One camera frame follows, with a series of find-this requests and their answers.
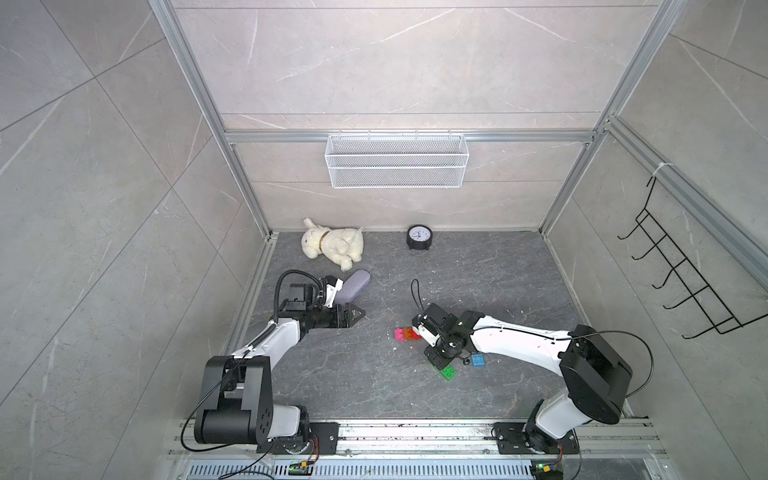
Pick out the white wire basket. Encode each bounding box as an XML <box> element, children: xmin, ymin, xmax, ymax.
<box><xmin>324</xmin><ymin>133</ymin><xmax>470</xmax><ymax>189</ymax></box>

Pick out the black wall hook rack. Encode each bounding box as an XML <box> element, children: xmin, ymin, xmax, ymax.
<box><xmin>617</xmin><ymin>176</ymin><xmax>767</xmax><ymax>340</ymax></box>

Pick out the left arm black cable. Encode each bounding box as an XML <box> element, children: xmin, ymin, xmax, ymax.
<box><xmin>179</xmin><ymin>268</ymin><xmax>328</xmax><ymax>454</ymax></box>

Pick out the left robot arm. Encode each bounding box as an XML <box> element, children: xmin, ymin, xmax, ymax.
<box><xmin>190</xmin><ymin>301</ymin><xmax>366</xmax><ymax>450</ymax></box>

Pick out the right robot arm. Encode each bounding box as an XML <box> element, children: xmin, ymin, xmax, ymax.
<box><xmin>412</xmin><ymin>304</ymin><xmax>633</xmax><ymax>453</ymax></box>

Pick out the purple glasses case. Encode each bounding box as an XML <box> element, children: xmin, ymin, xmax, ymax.
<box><xmin>334</xmin><ymin>270</ymin><xmax>371</xmax><ymax>305</ymax></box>

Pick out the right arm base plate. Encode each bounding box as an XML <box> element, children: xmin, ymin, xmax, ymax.
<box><xmin>491</xmin><ymin>421</ymin><xmax>580</xmax><ymax>455</ymax></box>

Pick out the green long lego brick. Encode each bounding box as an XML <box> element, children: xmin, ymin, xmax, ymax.
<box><xmin>440</xmin><ymin>366</ymin><xmax>456</xmax><ymax>380</ymax></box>

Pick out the cream plush dog toy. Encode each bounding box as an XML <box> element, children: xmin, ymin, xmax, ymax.
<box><xmin>301</xmin><ymin>218</ymin><xmax>364</xmax><ymax>272</ymax></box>

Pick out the black round clock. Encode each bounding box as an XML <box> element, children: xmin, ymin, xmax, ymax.
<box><xmin>406</xmin><ymin>225</ymin><xmax>433</xmax><ymax>251</ymax></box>

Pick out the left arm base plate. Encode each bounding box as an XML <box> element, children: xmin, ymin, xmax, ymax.
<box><xmin>257</xmin><ymin>422</ymin><xmax>340</xmax><ymax>456</ymax></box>

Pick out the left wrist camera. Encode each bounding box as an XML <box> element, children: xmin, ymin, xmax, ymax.
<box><xmin>322</xmin><ymin>275</ymin><xmax>344</xmax><ymax>308</ymax></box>

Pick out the aluminium mounting rail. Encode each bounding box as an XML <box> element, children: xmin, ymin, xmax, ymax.
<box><xmin>158</xmin><ymin>418</ymin><xmax>678</xmax><ymax>479</ymax></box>

